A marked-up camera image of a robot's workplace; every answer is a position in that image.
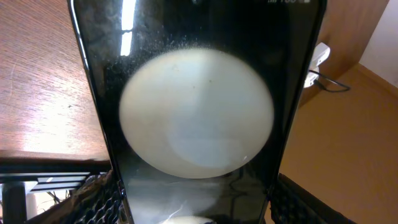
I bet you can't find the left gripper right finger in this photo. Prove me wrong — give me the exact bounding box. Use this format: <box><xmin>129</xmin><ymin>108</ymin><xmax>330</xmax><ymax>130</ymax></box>
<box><xmin>269</xmin><ymin>174</ymin><xmax>355</xmax><ymax>224</ymax></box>

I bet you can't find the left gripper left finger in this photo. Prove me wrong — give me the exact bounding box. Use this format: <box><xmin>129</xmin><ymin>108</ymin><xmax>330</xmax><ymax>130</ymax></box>
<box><xmin>25</xmin><ymin>171</ymin><xmax>128</xmax><ymax>224</ymax></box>

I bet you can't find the black USB charging cable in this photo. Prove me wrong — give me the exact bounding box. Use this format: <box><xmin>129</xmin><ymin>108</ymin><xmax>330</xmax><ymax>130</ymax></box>
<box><xmin>308</xmin><ymin>69</ymin><xmax>351</xmax><ymax>93</ymax></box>

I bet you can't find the black Samsung flip smartphone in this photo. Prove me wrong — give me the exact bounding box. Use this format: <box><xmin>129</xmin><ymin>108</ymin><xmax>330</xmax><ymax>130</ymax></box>
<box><xmin>68</xmin><ymin>0</ymin><xmax>327</xmax><ymax>223</ymax></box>

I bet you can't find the white USB charger plug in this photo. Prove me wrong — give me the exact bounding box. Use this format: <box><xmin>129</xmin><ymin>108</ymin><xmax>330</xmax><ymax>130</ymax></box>
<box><xmin>303</xmin><ymin>67</ymin><xmax>319</xmax><ymax>88</ymax></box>

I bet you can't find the white power strip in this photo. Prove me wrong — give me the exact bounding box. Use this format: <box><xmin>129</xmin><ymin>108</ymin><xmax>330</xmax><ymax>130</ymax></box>
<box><xmin>309</xmin><ymin>42</ymin><xmax>331</xmax><ymax>70</ymax></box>

